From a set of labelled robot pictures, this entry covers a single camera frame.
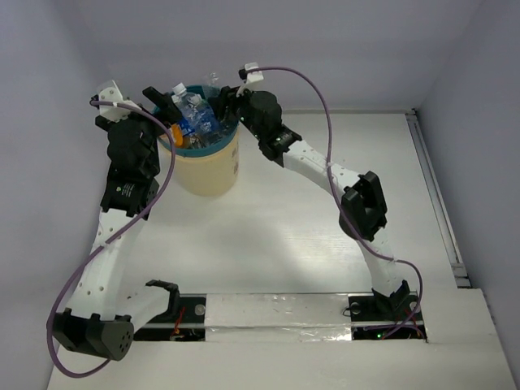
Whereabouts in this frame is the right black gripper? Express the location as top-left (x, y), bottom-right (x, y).
top-left (207, 82), bottom-right (264, 141)

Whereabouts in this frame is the clear crushed bottle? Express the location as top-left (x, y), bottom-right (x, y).
top-left (171, 83), bottom-right (210, 124)

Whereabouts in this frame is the small orange bottle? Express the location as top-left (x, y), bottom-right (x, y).
top-left (170, 123), bottom-right (184, 149)

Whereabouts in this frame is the clear bottle white cap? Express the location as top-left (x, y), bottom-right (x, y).
top-left (201, 72), bottom-right (223, 123)

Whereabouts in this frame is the blue label water bottle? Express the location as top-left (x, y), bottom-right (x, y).
top-left (193, 106), bottom-right (223, 146)

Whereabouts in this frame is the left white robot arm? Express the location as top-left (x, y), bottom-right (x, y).
top-left (49, 80), bottom-right (180, 361)

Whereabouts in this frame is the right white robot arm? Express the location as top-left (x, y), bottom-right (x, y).
top-left (210, 87), bottom-right (410, 319)

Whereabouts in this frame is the teal and cream bin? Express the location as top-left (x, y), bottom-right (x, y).
top-left (159, 84), bottom-right (239, 197)

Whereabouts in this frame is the silver tape strip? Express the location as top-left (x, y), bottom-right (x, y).
top-left (204, 293), bottom-right (352, 343)

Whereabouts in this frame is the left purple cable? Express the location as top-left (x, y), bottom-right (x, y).
top-left (45, 101), bottom-right (177, 378)

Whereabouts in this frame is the purple cable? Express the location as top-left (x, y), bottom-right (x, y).
top-left (259, 66), bottom-right (423, 340)
top-left (45, 101), bottom-right (177, 378)

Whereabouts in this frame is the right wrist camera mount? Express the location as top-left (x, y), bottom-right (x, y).
top-left (236, 63), bottom-right (264, 96)

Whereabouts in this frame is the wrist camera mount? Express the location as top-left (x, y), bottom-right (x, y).
top-left (97, 80), bottom-right (139, 123)
top-left (236, 63), bottom-right (264, 96)

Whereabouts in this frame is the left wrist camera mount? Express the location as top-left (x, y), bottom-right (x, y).
top-left (97, 80), bottom-right (139, 123)

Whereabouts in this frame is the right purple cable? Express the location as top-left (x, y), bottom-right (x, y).
top-left (259, 66), bottom-right (423, 340)

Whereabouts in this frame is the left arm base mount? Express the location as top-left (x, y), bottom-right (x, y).
top-left (134, 294), bottom-right (206, 342)

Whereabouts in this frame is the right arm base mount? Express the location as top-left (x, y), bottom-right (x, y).
top-left (342, 294), bottom-right (427, 340)

